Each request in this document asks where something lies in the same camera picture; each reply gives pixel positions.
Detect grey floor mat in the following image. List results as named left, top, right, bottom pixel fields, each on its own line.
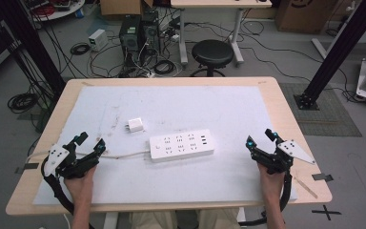
left=278, top=82, right=363, bottom=138

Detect white desk with legs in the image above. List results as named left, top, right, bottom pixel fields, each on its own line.
left=170, top=0, right=274, bottom=67

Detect round white table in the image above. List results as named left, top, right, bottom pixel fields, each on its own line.
left=21, top=0, right=86, bottom=23

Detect white power strip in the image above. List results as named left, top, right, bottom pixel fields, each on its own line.
left=149, top=128, right=216, bottom=163

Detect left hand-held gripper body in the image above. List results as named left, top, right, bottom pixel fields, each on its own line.
left=43, top=139, right=100, bottom=179

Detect large coil of black cable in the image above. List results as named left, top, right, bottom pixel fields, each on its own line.
left=7, top=92, right=40, bottom=115

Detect thin wooden stick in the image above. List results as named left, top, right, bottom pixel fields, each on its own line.
left=293, top=176, right=319, bottom=199

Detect black tape strip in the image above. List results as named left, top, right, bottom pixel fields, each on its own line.
left=311, top=173, right=335, bottom=182
left=14, top=162, right=40, bottom=175

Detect small cardboard box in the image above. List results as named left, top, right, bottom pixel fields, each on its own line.
left=99, top=0, right=153, bottom=16

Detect person's left hand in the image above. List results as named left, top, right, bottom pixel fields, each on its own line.
left=64, top=165, right=98, bottom=208

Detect white power supply box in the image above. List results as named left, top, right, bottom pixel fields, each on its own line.
left=88, top=28, right=110, bottom=52

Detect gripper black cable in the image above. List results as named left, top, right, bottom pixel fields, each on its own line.
left=237, top=170, right=294, bottom=227
left=40, top=156, right=77, bottom=218

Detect person's beige trousers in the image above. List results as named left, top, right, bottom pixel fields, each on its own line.
left=129, top=208, right=241, bottom=229

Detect person's right hand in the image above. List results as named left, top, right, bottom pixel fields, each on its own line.
left=256, top=163, right=286, bottom=205

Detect large cardboard box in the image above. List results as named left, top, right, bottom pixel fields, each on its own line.
left=274, top=0, right=339, bottom=34

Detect white charger plug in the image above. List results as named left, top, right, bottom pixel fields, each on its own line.
left=127, top=117, right=145, bottom=134

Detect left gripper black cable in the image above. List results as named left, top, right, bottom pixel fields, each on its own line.
left=40, top=156, right=77, bottom=218

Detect white power strip cable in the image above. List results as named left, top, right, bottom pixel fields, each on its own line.
left=25, top=149, right=153, bottom=164

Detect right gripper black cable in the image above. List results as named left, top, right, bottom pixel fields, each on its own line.
left=237, top=170, right=294, bottom=227

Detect black computer tower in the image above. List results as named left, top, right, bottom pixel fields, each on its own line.
left=118, top=14, right=142, bottom=67
left=140, top=10, right=162, bottom=57

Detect black round stool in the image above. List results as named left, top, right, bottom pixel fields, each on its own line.
left=190, top=39, right=235, bottom=78

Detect white foam mat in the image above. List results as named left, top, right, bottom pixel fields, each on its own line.
left=32, top=85, right=298, bottom=206

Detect black metal post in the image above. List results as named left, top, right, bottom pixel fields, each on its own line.
left=0, top=0, right=68, bottom=96
left=293, top=0, right=366, bottom=111

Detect small coil of black cable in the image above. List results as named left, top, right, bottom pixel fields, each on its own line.
left=69, top=42, right=92, bottom=56

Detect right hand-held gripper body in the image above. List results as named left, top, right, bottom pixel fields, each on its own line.
left=250, top=138, right=316, bottom=176

